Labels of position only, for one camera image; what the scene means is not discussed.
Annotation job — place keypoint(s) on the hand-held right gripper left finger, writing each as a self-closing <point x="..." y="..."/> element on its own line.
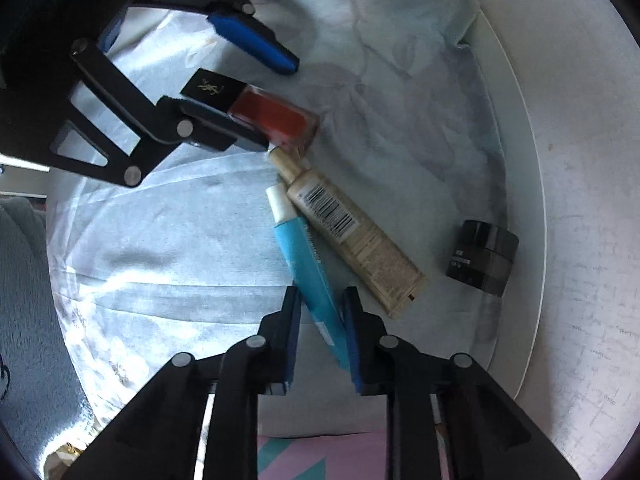
<point x="292" y="332"/>

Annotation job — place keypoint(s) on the grey fuzzy blanket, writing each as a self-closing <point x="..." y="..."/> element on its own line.
<point x="30" y="310"/>

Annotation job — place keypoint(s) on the white round tray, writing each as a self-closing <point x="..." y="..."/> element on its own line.
<point x="522" y="160"/>

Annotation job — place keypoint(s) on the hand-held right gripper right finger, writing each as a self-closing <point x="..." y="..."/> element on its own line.
<point x="352" y="342"/>

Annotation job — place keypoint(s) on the red bottle with black cap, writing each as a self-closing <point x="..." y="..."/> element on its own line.
<point x="272" y="115"/>

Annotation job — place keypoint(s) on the black cosmetic jar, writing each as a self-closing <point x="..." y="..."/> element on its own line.
<point x="482" y="257"/>

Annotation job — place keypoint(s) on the light blue sheet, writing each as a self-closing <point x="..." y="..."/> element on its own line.
<point x="400" y="110"/>

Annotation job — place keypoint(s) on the beige cosmetic tube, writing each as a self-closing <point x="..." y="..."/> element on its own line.
<point x="350" y="230"/>

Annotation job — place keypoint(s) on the blue tube with white cap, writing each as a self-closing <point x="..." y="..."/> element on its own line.
<point x="305" y="260"/>

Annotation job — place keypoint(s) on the pink and teal patterned cloth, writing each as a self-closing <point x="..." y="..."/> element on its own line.
<point x="320" y="457"/>

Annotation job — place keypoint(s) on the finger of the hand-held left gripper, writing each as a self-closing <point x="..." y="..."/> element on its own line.
<point x="255" y="40"/>
<point x="210" y="121"/>

